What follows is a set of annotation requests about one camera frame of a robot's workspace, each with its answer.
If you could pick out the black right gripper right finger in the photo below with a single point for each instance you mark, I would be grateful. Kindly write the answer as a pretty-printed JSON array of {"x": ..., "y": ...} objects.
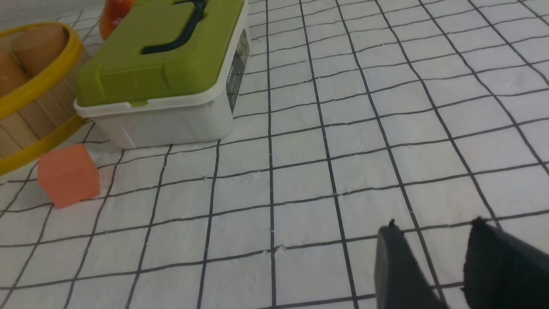
[{"x": 503, "y": 272}]

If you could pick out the white black-grid tablecloth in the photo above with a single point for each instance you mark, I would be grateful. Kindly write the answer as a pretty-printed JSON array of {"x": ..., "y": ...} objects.
[{"x": 352, "y": 113}]

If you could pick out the white box green lid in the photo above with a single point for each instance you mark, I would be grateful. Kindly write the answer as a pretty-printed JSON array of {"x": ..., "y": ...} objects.
[{"x": 170, "y": 73}]

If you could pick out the orange red toy pear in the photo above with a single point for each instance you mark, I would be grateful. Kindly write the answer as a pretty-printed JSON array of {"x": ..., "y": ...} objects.
[{"x": 113, "y": 13}]

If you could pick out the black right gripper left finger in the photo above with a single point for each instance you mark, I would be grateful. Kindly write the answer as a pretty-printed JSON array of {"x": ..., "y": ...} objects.
[{"x": 398, "y": 280}]

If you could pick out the bamboo steamer basket yellow rim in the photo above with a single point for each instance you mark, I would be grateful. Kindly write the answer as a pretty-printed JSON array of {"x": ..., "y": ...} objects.
[{"x": 40, "y": 115}]

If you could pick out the orange foam cube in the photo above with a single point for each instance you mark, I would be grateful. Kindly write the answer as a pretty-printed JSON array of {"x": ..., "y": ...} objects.
[{"x": 68, "y": 175}]

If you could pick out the brown buns inside steamer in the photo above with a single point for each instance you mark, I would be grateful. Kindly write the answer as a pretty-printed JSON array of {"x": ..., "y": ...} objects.
[{"x": 29, "y": 54}]

